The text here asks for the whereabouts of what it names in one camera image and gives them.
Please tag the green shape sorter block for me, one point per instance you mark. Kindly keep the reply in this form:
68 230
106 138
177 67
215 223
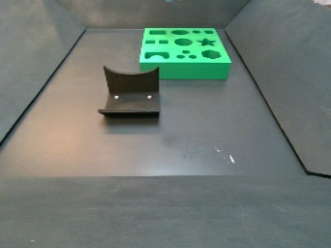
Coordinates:
185 53

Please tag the black curved holder stand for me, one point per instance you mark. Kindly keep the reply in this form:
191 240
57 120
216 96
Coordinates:
132 93

